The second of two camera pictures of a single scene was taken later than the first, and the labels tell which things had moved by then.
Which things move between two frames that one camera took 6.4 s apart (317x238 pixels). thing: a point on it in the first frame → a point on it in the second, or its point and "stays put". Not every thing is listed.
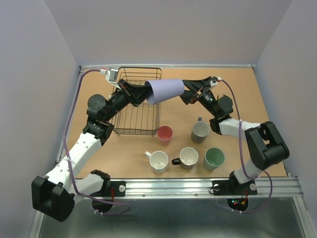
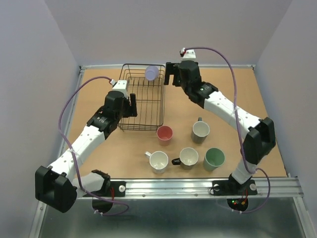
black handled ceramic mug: (188, 157) stays put
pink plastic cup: (164, 134) stays put
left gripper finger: (140, 97) → (134, 111)
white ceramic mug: (158, 160) stays put
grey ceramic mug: (200, 130) stays put
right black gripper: (196, 85) → (172, 68)
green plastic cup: (214, 157) stays put
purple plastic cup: (163, 89) → (151, 72)
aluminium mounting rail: (283, 188) stays put
